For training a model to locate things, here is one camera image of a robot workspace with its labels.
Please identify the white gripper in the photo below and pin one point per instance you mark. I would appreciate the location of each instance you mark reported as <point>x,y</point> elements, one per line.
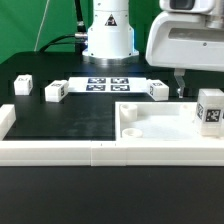
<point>187,34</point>

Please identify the white U-shaped fence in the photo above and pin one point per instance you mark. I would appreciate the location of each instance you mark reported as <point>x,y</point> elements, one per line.
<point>125,152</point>

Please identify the white marker base plate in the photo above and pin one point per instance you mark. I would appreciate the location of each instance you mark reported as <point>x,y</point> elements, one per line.
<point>107,84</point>

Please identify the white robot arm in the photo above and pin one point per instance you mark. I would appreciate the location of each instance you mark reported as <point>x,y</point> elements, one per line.
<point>110,37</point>

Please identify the white square tabletop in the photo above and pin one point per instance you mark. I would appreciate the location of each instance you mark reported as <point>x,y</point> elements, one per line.
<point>167,121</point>

